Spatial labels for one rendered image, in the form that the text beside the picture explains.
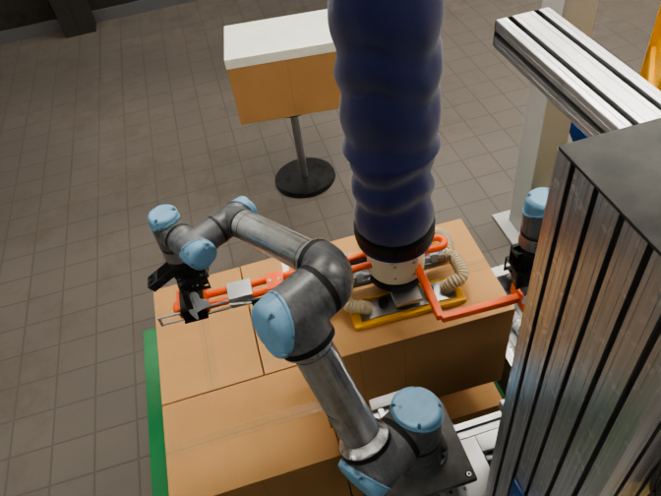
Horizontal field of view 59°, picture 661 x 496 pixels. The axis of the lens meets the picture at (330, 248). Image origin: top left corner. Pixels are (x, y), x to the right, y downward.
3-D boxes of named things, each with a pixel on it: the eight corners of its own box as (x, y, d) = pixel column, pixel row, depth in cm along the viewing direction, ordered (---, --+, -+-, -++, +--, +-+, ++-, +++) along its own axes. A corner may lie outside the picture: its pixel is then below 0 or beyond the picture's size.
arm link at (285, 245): (372, 243, 112) (233, 183, 146) (331, 277, 108) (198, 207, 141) (384, 286, 119) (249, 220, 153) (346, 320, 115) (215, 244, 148)
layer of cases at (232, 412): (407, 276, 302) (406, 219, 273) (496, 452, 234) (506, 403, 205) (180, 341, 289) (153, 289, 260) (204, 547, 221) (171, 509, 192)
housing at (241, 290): (252, 286, 172) (249, 277, 168) (255, 303, 167) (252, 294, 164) (228, 292, 171) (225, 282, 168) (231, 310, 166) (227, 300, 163)
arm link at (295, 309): (428, 465, 129) (324, 267, 108) (383, 517, 123) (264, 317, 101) (392, 445, 139) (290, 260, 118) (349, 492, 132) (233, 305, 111)
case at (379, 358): (454, 291, 224) (460, 217, 195) (501, 379, 197) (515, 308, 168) (304, 333, 219) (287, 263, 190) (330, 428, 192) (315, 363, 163)
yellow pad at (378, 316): (453, 278, 178) (454, 267, 175) (466, 302, 172) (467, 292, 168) (346, 305, 176) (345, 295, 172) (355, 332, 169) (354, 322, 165)
